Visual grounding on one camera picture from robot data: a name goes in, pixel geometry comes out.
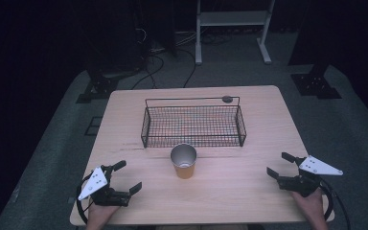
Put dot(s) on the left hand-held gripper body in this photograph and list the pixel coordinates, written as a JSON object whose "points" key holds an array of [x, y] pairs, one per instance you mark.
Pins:
{"points": [[103, 195]]}

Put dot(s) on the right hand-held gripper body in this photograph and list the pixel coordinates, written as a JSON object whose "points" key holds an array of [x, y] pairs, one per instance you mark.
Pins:
{"points": [[302, 183]]}

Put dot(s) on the orange cup with metal inside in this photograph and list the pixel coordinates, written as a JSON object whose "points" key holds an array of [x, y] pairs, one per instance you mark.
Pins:
{"points": [[183, 161]]}

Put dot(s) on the person's left hand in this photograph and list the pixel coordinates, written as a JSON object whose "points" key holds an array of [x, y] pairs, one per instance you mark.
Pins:
{"points": [[100, 215]]}

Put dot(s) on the person's right hand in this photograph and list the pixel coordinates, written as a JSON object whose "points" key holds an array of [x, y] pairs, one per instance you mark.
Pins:
{"points": [[311, 207]]}

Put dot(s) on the black stand base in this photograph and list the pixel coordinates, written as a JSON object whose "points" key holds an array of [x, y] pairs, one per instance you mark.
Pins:
{"points": [[314, 84], [97, 87]]}

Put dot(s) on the small black round disc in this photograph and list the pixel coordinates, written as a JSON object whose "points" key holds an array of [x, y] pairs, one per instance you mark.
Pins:
{"points": [[227, 99]]}

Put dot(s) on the black square floor frame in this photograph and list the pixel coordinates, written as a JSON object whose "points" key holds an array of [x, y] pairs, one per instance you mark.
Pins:
{"points": [[93, 126]]}

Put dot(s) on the white metal desk frame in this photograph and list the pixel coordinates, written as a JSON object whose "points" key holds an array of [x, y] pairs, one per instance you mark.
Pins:
{"points": [[233, 18]]}

